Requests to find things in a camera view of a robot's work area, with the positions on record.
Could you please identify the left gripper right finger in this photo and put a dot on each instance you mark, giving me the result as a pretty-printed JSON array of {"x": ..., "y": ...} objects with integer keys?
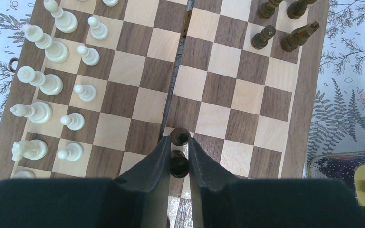
[{"x": 220, "y": 199}]

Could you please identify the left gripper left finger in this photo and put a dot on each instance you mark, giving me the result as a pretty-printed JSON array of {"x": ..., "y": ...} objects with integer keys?
[{"x": 136, "y": 199}]

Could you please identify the dark chess piece seven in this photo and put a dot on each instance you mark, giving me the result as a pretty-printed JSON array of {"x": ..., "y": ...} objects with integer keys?
[{"x": 179, "y": 164}]

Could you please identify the dark chess piece six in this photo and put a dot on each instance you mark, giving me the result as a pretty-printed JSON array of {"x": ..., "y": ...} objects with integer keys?
[{"x": 180, "y": 136}]

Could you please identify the yellow tin box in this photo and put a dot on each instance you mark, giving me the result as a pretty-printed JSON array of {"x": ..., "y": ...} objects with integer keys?
[{"x": 348, "y": 167}]

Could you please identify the dark chess piece three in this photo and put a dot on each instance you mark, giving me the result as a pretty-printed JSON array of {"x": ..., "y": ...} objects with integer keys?
[{"x": 260, "y": 40}]

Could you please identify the dark chess piece four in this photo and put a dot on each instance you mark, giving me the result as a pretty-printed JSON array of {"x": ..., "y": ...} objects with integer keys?
[{"x": 299, "y": 36}]

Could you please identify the dark chess piece one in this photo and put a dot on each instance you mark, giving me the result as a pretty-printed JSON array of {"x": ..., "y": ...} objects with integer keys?
[{"x": 267, "y": 9}]

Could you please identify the dark chess piece two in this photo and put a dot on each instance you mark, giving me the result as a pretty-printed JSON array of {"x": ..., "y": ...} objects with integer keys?
[{"x": 297, "y": 9}]

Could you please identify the wooden chess board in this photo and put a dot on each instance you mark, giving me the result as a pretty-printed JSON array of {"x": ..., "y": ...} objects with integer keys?
[{"x": 157, "y": 88}]

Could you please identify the white pawn seven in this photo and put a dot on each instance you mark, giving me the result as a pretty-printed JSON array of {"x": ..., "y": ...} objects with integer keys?
[{"x": 72, "y": 152}]

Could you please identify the white pawn six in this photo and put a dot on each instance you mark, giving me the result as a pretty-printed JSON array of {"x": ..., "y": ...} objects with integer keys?
[{"x": 74, "y": 121}]

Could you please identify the white knight near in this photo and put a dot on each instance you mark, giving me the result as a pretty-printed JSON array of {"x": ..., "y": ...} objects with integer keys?
[{"x": 33, "y": 150}]

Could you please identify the white pawn five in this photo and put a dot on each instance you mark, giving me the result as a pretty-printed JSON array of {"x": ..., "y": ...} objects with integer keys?
[{"x": 86, "y": 92}]

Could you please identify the white rook near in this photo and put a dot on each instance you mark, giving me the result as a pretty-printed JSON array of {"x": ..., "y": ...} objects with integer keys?
[{"x": 25, "y": 174}]

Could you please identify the white bishop near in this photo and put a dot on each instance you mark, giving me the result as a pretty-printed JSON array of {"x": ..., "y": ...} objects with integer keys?
[{"x": 37, "y": 112}]

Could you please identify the white bishop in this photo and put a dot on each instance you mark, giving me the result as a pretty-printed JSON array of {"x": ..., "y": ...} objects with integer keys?
[
  {"x": 65, "y": 21},
  {"x": 37, "y": 112}
]

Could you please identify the white king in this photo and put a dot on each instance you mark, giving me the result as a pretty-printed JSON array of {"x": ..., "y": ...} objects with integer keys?
[{"x": 49, "y": 84}]

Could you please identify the white pawn four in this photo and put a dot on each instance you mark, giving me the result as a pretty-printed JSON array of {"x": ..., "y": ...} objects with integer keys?
[{"x": 89, "y": 56}]

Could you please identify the floral table cloth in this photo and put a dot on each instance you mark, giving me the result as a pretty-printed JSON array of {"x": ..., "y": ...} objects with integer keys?
[{"x": 349, "y": 94}]

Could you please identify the white pawn three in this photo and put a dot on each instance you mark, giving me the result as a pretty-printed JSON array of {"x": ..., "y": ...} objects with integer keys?
[{"x": 98, "y": 30}]

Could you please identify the white bishop far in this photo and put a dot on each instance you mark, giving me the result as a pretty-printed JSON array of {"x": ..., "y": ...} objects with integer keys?
[{"x": 65, "y": 21}]

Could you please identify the white pawn two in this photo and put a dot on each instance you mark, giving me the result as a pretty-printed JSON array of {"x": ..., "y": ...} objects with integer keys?
[{"x": 110, "y": 3}]

